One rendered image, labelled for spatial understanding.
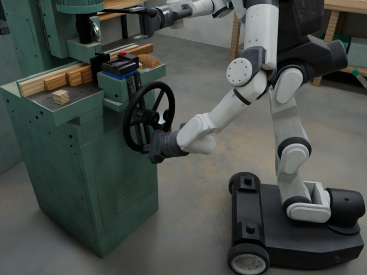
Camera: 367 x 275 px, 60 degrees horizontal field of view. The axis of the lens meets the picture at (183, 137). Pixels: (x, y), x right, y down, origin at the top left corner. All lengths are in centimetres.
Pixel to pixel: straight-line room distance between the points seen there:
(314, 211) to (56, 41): 139
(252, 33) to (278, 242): 107
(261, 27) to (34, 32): 93
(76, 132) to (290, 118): 86
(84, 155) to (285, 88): 83
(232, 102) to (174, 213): 116
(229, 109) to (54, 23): 81
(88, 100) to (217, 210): 110
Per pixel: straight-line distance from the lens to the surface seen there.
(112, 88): 123
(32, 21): 147
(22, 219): 211
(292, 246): 168
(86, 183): 141
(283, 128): 141
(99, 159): 139
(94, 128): 130
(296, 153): 143
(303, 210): 166
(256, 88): 90
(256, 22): 93
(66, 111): 119
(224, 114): 92
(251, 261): 166
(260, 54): 88
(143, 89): 115
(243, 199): 180
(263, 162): 240
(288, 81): 127
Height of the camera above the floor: 143
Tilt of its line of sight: 34 degrees down
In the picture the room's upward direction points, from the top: 1 degrees clockwise
